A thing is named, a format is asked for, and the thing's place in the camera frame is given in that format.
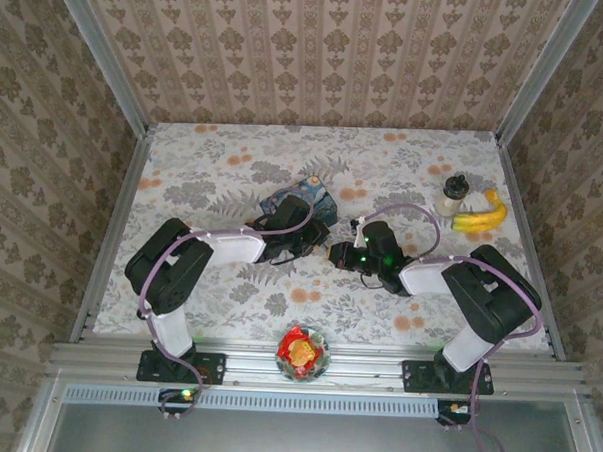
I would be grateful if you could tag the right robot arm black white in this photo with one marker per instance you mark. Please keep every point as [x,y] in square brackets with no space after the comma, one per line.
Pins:
[488,294]

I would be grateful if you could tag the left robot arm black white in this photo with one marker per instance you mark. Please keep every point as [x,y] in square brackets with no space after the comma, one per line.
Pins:
[179,268]

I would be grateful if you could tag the starry night print box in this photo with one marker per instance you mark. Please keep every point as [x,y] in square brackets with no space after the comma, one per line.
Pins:
[318,188]

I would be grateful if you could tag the small jar with black lid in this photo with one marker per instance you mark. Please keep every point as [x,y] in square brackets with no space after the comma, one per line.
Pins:
[452,197]

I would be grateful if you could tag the floral print tablecloth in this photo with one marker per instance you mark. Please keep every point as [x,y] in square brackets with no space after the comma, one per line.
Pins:
[228,303]

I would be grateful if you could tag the yellow banana bunch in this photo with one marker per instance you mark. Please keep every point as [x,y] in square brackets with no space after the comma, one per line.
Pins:
[484,220]

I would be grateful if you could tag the red yellow snack packet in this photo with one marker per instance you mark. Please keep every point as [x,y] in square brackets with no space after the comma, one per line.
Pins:
[298,350]

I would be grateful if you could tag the black controller board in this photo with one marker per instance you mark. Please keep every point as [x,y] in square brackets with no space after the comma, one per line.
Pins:
[174,396]
[453,412]

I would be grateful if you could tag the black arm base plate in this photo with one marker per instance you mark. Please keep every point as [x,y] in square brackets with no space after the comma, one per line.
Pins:
[417,376]
[215,367]

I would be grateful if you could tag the aluminium profile frame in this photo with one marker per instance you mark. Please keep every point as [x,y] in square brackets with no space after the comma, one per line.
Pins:
[255,365]

